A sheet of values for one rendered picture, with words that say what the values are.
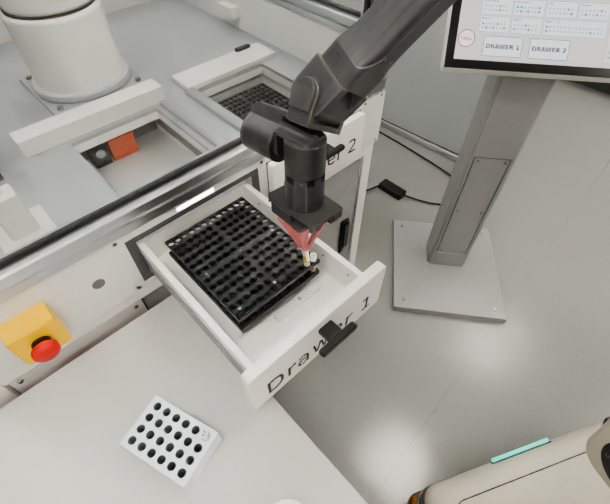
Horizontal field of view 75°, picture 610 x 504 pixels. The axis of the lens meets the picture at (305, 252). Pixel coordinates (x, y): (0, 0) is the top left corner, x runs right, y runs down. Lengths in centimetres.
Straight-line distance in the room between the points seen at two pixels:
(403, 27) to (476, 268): 152
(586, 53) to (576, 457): 103
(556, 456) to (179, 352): 102
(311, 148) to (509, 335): 144
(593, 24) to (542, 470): 112
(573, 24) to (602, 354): 122
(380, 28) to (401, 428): 129
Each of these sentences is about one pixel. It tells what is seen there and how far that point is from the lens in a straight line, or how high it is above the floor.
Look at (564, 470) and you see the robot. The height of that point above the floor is 28.
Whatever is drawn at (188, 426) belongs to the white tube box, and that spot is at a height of 77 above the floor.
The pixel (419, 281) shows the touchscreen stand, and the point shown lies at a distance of 179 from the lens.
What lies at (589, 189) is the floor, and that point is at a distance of 265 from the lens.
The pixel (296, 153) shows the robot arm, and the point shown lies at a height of 114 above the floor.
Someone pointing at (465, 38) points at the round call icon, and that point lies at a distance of 120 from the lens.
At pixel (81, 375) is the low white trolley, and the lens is 84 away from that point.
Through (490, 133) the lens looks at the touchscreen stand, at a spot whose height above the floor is 71.
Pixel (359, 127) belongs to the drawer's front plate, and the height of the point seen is 90.
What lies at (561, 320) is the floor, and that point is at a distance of 197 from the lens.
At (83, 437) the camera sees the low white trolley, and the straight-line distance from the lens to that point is 80.
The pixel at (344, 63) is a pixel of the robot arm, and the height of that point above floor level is 123.
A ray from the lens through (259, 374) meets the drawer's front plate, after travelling 57.
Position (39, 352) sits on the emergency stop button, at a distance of 73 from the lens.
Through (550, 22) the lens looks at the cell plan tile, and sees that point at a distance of 127.
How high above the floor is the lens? 145
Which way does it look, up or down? 51 degrees down
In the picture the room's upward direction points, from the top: straight up
